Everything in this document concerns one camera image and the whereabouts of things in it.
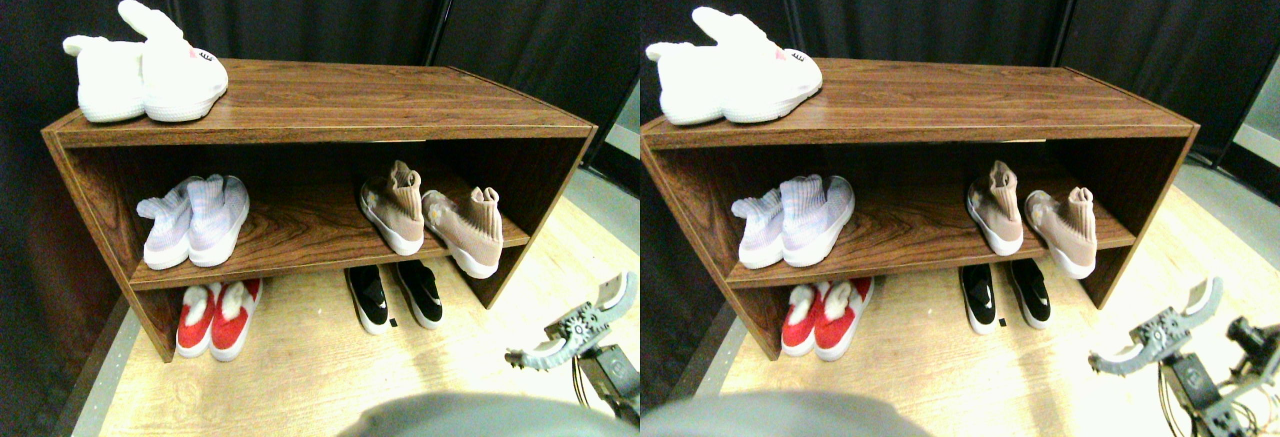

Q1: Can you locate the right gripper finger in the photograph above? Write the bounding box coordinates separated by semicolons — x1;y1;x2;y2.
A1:
1088;322;1186;377
505;319;601;371
1160;277;1224;346
575;272;638;343

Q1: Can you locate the black shoe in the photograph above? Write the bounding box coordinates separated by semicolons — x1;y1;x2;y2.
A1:
1005;259;1053;330
393;260;445;331
344;265;393;336
958;264;1001;335

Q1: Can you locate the beige shoe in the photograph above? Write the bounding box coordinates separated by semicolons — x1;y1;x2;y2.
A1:
421;186;504;280
967;160;1025;257
359;160;425;257
1024;187;1098;280

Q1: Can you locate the lilac shoe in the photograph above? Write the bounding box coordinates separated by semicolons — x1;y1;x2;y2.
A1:
187;175;251;268
731;189;789;270
137;177;199;271
781;175;857;268

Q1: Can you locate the red shoe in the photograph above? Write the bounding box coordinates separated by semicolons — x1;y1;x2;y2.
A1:
813;277;876;362
781;285;827;358
209;278;264;363
176;284;222;359

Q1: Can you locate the white shoe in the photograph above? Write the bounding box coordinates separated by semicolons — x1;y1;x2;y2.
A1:
63;35;149;124
692;7;824;124
118;0;229;123
646;42;731;126

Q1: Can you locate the brown shoe rack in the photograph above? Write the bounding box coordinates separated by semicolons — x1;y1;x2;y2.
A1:
41;58;599;363
641;57;1201;361

